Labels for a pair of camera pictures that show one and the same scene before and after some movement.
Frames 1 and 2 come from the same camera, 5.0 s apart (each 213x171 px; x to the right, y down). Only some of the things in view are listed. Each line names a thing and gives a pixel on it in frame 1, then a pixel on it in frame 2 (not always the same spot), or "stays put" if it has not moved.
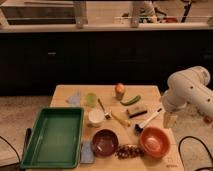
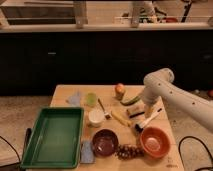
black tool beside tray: (27, 136) stays put
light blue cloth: (74, 100) stays put
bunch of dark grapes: (127, 151) stays put
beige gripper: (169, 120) -> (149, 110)
